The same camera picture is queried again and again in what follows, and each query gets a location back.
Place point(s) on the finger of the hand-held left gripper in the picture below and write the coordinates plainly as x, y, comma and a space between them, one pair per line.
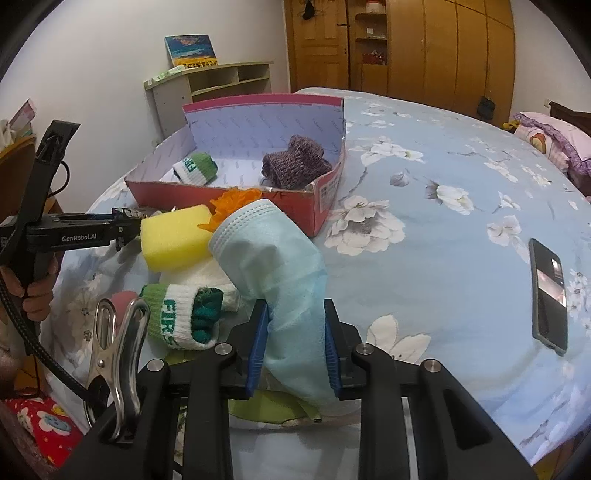
136, 213
129, 230

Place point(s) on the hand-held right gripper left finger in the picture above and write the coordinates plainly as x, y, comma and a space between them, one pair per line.
256, 344

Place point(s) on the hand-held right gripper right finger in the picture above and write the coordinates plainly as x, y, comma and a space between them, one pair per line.
330, 344

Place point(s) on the yellow sponge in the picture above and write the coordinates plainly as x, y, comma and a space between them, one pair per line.
175, 240

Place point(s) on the blue face mask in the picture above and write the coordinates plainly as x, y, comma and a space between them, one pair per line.
272, 267

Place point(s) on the green white sock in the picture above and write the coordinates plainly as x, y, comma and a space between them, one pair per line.
196, 168
175, 316

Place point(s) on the white fluffy sock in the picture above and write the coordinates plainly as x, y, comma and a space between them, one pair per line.
203, 277

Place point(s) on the red cardboard box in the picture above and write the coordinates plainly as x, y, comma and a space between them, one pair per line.
295, 210

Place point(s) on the pink soft puff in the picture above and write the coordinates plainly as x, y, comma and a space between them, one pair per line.
121, 302

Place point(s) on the person's left hand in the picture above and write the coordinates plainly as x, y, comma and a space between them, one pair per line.
39, 300

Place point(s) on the yellow green cloth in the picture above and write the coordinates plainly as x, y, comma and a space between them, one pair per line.
258, 413

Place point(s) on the brown wooden desk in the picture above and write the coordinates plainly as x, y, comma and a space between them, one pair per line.
14, 175

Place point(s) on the orange fabric flower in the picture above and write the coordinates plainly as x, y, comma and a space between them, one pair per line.
231, 203

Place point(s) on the silver metal spring clip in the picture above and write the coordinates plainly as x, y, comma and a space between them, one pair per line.
134, 332

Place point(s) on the beige bedside shelf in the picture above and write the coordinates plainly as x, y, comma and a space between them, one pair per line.
171, 101

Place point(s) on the pink white box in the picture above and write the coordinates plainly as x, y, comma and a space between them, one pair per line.
23, 117

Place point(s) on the green flat box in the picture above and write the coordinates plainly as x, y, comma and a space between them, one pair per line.
166, 74

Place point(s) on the bed with blue floral sheet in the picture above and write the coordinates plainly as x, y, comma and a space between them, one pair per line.
438, 230

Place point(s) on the brown knitted sock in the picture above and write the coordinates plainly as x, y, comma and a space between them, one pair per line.
295, 161

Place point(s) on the landscape painting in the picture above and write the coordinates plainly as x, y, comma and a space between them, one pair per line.
191, 48

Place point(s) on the red floral cloth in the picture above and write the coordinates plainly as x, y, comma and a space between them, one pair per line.
37, 424

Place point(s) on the black smartphone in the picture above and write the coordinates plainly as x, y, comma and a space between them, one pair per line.
547, 295

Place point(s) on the wooden door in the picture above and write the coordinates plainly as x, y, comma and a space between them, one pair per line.
318, 55

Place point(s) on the black hanging item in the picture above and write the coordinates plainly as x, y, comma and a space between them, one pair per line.
308, 10

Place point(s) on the black hanging bag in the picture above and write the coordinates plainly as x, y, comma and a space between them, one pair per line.
485, 108

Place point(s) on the yellow plush toy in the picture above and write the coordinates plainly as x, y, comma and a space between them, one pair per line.
509, 125

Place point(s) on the red small basket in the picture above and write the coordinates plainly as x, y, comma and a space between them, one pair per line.
374, 57

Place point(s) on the pink pillow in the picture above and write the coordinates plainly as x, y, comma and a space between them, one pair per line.
554, 138

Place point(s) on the white round container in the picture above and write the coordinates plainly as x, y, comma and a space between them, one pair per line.
375, 6

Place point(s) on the wooden wardrobe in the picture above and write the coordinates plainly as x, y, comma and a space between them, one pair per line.
438, 46

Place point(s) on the dark wooden headboard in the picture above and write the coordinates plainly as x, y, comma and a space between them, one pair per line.
572, 113

